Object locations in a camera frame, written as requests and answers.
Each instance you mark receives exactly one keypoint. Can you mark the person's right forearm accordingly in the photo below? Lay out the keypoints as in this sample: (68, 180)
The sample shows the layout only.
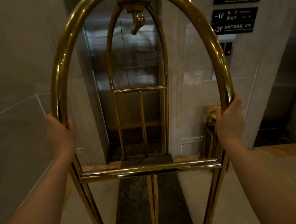
(270, 186)

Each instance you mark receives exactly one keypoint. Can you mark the person's left hand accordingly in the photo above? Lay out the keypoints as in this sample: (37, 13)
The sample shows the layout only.
(60, 140)

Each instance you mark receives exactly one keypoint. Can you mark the person's left forearm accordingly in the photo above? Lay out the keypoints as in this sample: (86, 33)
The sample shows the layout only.
(33, 216)

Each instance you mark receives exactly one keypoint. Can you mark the brass luggage cart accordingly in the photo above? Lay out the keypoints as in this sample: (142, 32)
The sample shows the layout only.
(66, 45)

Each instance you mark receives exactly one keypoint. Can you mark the gold ashtray bin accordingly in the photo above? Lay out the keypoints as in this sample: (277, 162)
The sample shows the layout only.
(209, 140)

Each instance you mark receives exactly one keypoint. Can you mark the person's right hand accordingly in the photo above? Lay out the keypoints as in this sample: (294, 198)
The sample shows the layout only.
(231, 125)

